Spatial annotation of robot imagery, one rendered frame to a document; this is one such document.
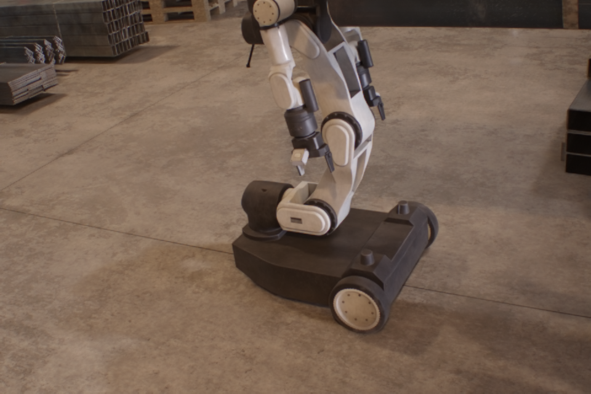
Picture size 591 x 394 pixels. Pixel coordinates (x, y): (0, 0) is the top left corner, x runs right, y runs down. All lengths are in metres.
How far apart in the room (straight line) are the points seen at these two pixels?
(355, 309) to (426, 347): 0.26
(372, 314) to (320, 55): 0.84
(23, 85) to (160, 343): 3.36
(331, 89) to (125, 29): 4.37
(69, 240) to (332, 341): 1.44
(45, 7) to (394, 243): 4.90
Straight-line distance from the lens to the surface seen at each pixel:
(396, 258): 2.28
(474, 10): 1.58
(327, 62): 2.09
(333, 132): 2.14
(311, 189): 2.50
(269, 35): 1.94
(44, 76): 5.52
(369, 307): 2.19
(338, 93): 2.13
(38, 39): 6.43
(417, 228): 2.45
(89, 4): 6.22
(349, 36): 2.41
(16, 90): 5.35
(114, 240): 3.09
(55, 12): 6.55
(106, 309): 2.63
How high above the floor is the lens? 1.41
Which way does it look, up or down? 25 degrees down
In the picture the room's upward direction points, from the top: 7 degrees counter-clockwise
